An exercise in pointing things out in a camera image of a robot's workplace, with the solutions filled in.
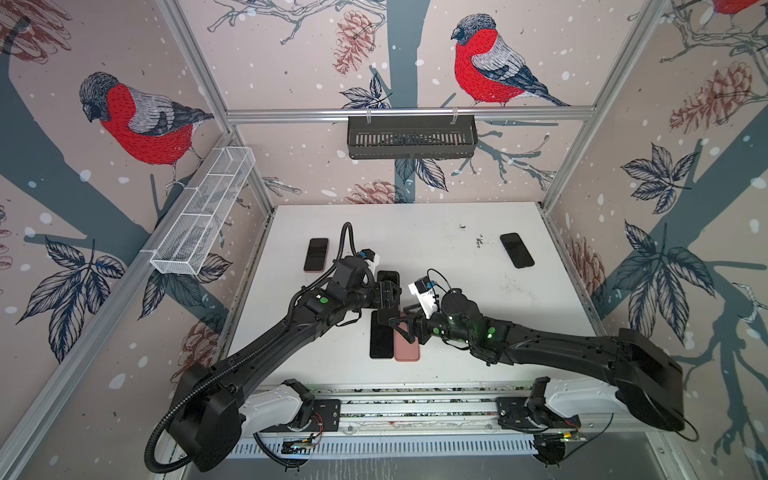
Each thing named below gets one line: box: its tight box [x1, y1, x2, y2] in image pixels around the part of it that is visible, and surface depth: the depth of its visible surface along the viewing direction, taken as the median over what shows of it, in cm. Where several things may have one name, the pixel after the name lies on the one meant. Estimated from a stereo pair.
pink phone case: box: [394, 322, 420, 362], surface depth 85 cm
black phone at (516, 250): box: [500, 232, 535, 269], surface depth 109 cm
